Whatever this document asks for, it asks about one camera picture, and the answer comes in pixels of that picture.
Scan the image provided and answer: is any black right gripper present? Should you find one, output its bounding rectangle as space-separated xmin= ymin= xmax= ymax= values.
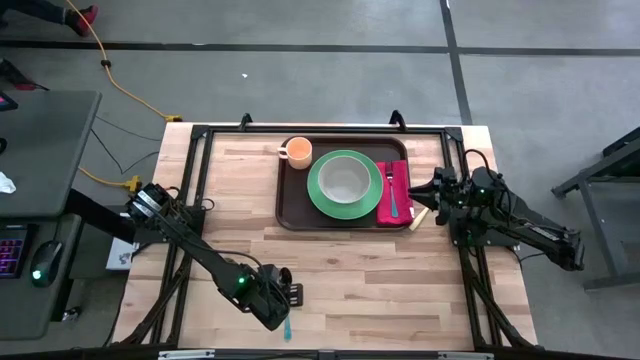
xmin=408 ymin=167 xmax=472 ymax=227

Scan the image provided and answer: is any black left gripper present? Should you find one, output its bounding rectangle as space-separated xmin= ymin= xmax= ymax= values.
xmin=243 ymin=264 xmax=305 ymax=332

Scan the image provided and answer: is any red cloth napkin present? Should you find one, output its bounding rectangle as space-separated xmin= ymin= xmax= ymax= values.
xmin=375 ymin=159 xmax=415 ymax=229

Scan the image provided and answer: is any knife with cream handle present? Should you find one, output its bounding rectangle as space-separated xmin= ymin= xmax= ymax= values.
xmin=408 ymin=207 xmax=430 ymax=232

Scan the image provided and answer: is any fork with blue handle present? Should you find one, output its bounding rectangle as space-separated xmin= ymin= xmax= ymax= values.
xmin=384 ymin=160 xmax=400 ymax=219

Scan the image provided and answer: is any black spoon with blue handle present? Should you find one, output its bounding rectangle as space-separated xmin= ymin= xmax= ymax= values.
xmin=279 ymin=267 xmax=294 ymax=343

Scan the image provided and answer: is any green plate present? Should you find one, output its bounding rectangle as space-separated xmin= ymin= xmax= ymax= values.
xmin=306 ymin=149 xmax=385 ymax=221

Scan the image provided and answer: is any beige bowl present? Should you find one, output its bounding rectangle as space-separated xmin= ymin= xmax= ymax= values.
xmin=317 ymin=155 xmax=373 ymax=205

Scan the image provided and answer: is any orange mug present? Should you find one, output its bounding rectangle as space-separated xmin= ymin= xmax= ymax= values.
xmin=277 ymin=136 xmax=314 ymax=171

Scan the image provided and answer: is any dark brown serving tray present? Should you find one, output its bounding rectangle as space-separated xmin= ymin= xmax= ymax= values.
xmin=274 ymin=135 xmax=412 ymax=232

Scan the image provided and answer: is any dark grey metal cart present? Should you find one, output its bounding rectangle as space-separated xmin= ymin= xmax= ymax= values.
xmin=551 ymin=125 xmax=640 ymax=292

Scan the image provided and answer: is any white printed box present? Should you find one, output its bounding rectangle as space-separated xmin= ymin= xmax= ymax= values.
xmin=105 ymin=237 xmax=140 ymax=272

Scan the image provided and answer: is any black computer mouse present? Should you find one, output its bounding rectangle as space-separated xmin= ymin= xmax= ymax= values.
xmin=28 ymin=239 xmax=65 ymax=289

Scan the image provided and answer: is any backlit keyboard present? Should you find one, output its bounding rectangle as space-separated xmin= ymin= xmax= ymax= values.
xmin=0 ymin=224 xmax=29 ymax=280

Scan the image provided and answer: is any grey desk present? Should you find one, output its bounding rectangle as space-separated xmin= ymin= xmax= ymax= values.
xmin=0 ymin=89 xmax=102 ymax=342

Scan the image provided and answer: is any person's foot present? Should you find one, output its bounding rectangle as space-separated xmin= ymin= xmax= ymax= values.
xmin=63 ymin=4 xmax=100 ymax=38
xmin=0 ymin=57 xmax=39 ymax=92

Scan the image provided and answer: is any person's leg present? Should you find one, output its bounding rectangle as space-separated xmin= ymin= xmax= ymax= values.
xmin=0 ymin=0 xmax=71 ymax=25

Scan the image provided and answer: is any black aluminium table frame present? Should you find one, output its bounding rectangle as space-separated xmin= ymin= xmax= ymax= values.
xmin=112 ymin=112 xmax=540 ymax=360

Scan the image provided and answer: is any yellow plug cord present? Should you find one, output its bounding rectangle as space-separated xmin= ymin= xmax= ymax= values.
xmin=78 ymin=167 xmax=143 ymax=194

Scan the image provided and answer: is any yellow extension cord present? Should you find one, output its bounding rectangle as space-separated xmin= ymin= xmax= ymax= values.
xmin=64 ymin=0 xmax=184 ymax=124

